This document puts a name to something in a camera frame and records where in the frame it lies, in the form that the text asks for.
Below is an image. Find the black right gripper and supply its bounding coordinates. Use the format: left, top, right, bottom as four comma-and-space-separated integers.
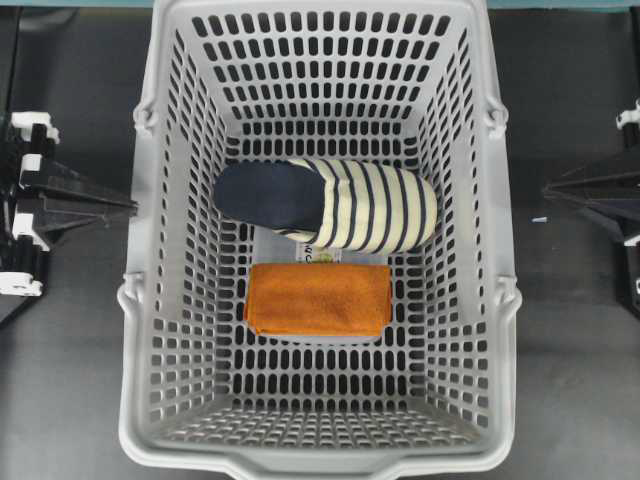
543, 99, 640, 314

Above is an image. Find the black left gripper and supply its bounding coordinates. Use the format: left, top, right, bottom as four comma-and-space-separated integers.
1, 111, 138, 296

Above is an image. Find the orange cloth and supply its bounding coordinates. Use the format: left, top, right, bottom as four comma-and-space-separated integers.
243, 263, 392, 337

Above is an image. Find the grey plastic shopping basket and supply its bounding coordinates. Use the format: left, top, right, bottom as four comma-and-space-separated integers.
117, 1, 522, 479

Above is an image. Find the navy striped slipper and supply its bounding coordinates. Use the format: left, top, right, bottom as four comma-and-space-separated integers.
214, 158, 438, 255

